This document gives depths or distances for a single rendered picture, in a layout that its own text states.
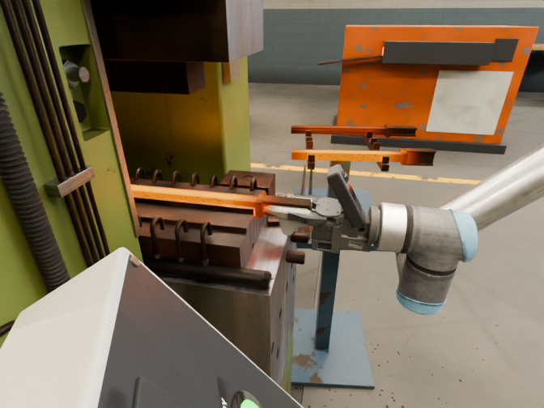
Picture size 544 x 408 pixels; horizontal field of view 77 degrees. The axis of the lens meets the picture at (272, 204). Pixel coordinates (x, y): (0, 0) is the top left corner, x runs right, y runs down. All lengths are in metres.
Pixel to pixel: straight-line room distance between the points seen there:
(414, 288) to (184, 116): 0.66
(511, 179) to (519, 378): 1.23
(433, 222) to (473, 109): 3.74
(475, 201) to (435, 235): 0.18
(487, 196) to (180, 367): 0.70
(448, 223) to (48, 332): 0.59
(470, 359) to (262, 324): 1.35
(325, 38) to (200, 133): 7.30
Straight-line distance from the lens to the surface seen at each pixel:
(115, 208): 0.50
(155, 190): 0.74
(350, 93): 4.11
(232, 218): 0.64
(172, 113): 0.93
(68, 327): 0.20
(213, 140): 0.90
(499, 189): 0.81
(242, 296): 0.60
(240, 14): 0.53
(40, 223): 0.38
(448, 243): 0.66
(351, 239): 0.67
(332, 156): 1.01
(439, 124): 4.31
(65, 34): 0.45
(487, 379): 1.83
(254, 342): 0.68
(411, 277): 0.71
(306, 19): 8.15
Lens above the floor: 1.32
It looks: 29 degrees down
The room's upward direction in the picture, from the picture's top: straight up
